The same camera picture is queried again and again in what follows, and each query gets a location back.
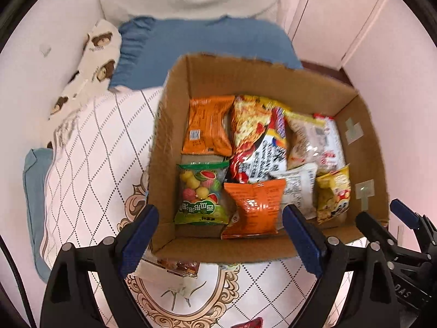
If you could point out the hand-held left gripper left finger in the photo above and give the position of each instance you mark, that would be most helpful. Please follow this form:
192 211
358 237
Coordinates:
138 239

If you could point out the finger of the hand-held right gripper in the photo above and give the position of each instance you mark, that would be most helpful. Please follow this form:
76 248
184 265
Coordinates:
370 227
403 210

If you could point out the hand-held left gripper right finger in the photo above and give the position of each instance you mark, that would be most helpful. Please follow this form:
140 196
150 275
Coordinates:
302 239

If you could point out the yellow panda snack packet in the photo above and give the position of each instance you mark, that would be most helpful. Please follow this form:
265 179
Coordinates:
333 194

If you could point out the clear white snack packet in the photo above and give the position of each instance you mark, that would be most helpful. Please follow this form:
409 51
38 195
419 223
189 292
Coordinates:
298 188

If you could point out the small crinkled orange packet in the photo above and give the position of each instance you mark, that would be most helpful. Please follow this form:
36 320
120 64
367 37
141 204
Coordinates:
254 208

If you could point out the green fruit candy packet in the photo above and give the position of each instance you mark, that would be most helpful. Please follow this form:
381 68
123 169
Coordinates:
201 194

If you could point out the clear rice cracker packet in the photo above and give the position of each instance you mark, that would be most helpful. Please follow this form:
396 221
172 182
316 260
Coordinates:
312 140

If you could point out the yellow instant noodle packet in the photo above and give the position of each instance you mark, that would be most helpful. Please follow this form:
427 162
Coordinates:
254 136

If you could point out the printed cardboard box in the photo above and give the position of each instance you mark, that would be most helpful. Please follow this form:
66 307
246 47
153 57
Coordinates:
170 126

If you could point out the large orange snack packet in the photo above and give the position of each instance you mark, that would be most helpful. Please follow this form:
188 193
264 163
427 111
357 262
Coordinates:
208 126

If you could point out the white nut snack packet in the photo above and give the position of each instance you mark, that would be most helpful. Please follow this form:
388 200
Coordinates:
167 268

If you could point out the white diamond pattern blanket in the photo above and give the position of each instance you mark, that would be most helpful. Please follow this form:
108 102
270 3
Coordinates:
95 160

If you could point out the red triangular snack packet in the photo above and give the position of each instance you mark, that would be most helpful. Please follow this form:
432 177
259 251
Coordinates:
251 323

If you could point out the bear print pillow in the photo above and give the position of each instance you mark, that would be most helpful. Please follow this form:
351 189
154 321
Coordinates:
88 75

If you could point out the white door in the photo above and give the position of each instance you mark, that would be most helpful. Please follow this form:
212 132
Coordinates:
327 24

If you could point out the blue ruffled pillow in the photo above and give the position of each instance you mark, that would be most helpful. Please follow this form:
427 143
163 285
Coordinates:
205 47

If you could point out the grey white pillow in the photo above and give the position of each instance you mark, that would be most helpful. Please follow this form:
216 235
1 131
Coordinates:
191 0

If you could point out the white wall outlet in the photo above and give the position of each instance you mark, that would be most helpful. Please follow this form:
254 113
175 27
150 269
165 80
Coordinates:
45 50

